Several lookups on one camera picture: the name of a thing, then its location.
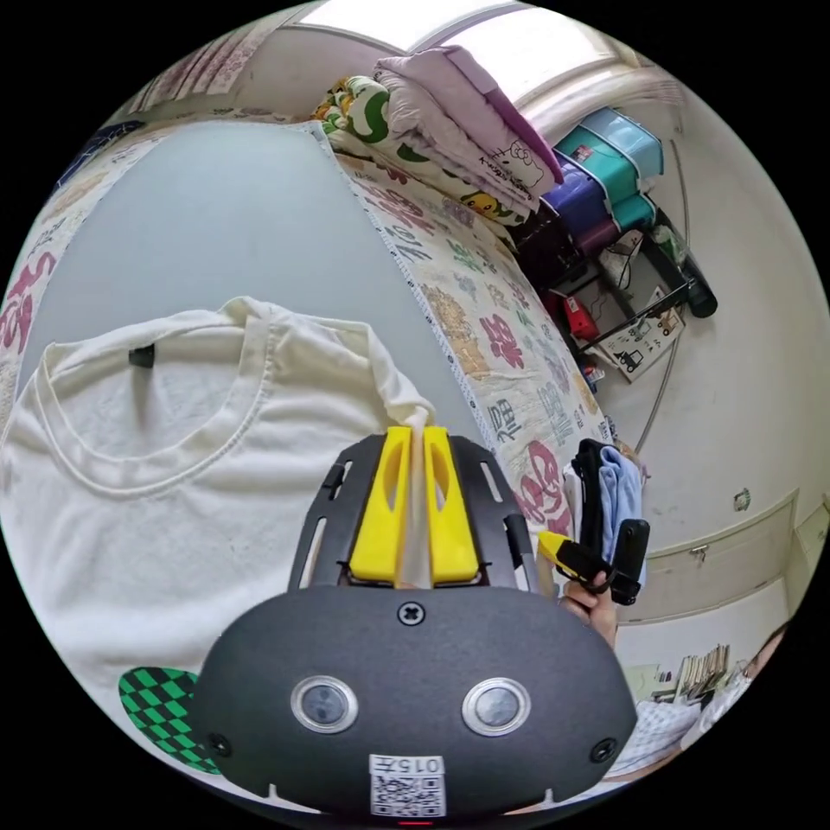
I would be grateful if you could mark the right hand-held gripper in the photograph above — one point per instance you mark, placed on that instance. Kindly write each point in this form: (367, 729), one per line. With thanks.
(583, 567)

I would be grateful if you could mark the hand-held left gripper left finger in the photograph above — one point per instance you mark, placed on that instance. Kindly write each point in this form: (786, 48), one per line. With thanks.
(379, 519)

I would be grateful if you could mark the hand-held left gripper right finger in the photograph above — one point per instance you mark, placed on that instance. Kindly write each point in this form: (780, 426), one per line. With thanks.
(450, 532)

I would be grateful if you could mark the beige top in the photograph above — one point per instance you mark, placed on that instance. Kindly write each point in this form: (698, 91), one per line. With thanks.
(130, 519)

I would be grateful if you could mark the person's right hand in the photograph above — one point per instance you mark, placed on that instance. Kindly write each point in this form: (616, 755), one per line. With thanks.
(600, 616)

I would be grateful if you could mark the pile of clothes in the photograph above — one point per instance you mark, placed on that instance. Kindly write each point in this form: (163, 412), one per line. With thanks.
(616, 486)

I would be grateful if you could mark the white cupboard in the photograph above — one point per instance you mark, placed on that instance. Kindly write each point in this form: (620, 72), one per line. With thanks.
(720, 558)

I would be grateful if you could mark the person's body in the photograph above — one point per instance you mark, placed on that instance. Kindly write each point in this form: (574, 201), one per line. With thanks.
(687, 720)

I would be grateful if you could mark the bed with printed quilt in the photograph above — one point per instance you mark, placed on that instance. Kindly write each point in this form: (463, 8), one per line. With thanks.
(506, 305)

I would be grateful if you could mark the grey folding mat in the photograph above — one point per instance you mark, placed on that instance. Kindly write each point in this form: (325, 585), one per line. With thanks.
(227, 214)

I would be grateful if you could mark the shelf with storage boxes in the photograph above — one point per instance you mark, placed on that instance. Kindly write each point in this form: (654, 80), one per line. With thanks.
(603, 194)

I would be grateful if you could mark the folded lilac quilt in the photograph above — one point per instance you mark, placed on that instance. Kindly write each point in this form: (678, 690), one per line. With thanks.
(447, 123)

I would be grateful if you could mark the folded green printed blanket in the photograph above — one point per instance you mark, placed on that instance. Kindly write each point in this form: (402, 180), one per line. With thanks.
(363, 117)

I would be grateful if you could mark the patterned curtain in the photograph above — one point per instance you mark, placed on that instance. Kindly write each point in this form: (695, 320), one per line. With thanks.
(207, 65)

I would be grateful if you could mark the window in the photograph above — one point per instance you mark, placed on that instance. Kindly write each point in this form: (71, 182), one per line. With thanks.
(493, 45)

